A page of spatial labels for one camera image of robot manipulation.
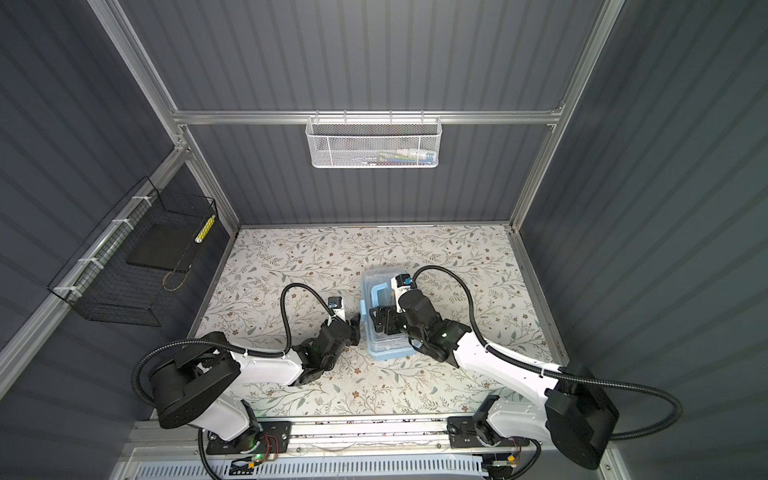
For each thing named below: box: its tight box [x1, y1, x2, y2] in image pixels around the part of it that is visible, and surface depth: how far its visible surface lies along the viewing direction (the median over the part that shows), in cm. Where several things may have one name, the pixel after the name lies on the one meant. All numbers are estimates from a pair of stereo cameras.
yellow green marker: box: [194, 214, 216, 243], surface depth 83 cm
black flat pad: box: [126, 223, 201, 273], surface depth 78 cm
